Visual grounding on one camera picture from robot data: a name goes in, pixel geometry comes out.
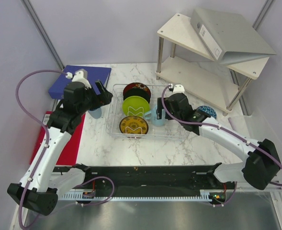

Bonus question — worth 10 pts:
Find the yellow patterned black plate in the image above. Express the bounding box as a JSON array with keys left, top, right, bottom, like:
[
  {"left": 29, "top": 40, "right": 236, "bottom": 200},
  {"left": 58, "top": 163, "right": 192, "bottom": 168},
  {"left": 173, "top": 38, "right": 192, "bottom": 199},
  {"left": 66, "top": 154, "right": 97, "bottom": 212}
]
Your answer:
[{"left": 119, "top": 116, "right": 149, "bottom": 135}]

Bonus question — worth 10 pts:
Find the blue ring binder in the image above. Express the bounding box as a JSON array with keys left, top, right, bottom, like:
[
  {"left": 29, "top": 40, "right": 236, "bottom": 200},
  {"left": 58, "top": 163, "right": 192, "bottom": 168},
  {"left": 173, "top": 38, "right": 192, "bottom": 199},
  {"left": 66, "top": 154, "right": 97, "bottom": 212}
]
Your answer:
[{"left": 48, "top": 65, "right": 112, "bottom": 100}]

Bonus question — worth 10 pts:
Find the light blue cable duct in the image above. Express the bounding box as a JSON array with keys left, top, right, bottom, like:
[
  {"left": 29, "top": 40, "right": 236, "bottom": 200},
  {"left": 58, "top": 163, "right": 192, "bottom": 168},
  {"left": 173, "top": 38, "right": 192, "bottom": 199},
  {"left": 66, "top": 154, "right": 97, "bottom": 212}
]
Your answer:
[{"left": 59, "top": 189, "right": 226, "bottom": 202}]

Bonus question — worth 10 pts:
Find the clear wire dish rack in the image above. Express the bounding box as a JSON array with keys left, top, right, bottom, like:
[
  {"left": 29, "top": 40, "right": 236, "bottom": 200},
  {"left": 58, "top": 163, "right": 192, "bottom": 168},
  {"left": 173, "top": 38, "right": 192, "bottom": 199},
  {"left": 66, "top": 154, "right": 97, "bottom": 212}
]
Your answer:
[{"left": 106, "top": 84, "right": 188, "bottom": 140}]

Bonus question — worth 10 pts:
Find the light blue cup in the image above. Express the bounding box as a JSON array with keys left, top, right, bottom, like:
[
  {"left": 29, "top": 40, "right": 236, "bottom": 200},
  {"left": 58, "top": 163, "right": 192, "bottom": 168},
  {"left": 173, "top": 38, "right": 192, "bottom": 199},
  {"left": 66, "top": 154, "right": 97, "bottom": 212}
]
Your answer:
[{"left": 88, "top": 108, "right": 102, "bottom": 119}]

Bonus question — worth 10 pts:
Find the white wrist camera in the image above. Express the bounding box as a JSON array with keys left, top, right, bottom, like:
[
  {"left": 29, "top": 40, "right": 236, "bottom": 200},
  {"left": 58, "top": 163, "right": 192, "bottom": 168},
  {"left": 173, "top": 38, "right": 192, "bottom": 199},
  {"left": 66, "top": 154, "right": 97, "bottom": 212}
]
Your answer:
[
  {"left": 168, "top": 83, "right": 185, "bottom": 94},
  {"left": 65, "top": 69, "right": 91, "bottom": 88}
]

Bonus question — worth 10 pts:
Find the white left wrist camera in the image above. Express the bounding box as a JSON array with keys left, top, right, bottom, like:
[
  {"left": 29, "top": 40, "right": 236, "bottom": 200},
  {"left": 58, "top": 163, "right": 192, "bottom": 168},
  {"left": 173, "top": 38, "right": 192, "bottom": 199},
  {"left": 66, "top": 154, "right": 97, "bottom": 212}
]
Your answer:
[{"left": 65, "top": 69, "right": 91, "bottom": 88}]

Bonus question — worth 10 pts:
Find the red folder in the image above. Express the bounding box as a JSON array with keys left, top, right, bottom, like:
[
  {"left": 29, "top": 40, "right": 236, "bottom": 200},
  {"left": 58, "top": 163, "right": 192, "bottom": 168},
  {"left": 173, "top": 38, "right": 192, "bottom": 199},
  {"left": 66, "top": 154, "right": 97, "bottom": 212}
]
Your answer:
[{"left": 30, "top": 115, "right": 85, "bottom": 166}]

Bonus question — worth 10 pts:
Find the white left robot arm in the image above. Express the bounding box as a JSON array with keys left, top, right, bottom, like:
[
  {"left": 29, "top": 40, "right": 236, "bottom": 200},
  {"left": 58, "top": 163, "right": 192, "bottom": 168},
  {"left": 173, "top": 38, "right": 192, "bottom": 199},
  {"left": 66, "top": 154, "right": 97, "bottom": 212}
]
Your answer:
[{"left": 7, "top": 80, "right": 113, "bottom": 216}]

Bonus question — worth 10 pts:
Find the cream two-tier shelf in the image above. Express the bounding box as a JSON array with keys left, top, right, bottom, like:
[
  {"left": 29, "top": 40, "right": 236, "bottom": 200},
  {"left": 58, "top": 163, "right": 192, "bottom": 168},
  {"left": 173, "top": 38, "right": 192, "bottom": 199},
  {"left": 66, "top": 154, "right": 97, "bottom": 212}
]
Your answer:
[{"left": 156, "top": 13, "right": 269, "bottom": 115}]

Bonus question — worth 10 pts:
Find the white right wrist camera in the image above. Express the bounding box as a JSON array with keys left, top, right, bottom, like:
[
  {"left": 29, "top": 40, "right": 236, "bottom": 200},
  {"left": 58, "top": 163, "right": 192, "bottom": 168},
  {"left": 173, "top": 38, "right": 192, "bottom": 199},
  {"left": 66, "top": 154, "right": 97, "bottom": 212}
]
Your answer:
[{"left": 168, "top": 83, "right": 185, "bottom": 94}]

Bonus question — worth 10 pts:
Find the grey ring binder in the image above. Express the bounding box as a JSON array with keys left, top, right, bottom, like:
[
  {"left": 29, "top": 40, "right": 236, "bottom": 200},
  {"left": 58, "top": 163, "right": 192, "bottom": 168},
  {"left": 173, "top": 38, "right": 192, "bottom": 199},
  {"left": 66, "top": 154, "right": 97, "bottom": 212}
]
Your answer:
[{"left": 190, "top": 7, "right": 276, "bottom": 65}]

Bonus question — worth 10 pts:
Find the white plate holder wire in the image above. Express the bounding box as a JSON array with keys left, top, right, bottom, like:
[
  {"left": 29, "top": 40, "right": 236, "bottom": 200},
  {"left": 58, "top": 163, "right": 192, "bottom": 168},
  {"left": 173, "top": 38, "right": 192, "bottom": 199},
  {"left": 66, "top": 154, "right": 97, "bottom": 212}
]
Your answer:
[{"left": 127, "top": 106, "right": 145, "bottom": 118}]

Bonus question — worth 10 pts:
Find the light blue mug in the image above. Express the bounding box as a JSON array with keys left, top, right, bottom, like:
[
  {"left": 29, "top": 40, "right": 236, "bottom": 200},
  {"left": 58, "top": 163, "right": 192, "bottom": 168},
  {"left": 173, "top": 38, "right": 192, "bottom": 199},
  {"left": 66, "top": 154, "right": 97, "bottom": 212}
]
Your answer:
[{"left": 144, "top": 105, "right": 166, "bottom": 127}]

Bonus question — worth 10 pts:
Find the blue patterned bowl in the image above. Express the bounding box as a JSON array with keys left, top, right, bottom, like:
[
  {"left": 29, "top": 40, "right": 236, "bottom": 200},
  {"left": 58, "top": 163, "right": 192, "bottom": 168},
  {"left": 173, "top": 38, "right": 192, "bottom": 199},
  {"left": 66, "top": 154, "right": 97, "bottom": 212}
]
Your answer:
[{"left": 197, "top": 105, "right": 217, "bottom": 119}]

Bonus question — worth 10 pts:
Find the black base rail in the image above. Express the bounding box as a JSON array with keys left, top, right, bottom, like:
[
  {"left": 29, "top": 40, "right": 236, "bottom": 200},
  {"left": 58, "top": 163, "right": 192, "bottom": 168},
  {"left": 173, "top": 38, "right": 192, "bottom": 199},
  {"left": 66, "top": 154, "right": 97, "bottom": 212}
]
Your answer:
[{"left": 54, "top": 163, "right": 237, "bottom": 198}]

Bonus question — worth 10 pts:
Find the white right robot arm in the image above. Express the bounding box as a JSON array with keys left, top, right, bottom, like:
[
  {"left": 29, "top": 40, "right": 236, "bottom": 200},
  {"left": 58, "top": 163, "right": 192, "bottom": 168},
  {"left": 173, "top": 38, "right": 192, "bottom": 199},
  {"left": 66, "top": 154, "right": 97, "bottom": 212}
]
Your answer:
[{"left": 157, "top": 93, "right": 280, "bottom": 190}]

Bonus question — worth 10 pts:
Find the lime green plate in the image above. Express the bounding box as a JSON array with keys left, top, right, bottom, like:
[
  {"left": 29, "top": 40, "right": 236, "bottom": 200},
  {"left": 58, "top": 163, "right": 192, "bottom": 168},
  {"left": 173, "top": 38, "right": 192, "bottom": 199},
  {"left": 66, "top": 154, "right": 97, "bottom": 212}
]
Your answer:
[{"left": 122, "top": 96, "right": 150, "bottom": 117}]

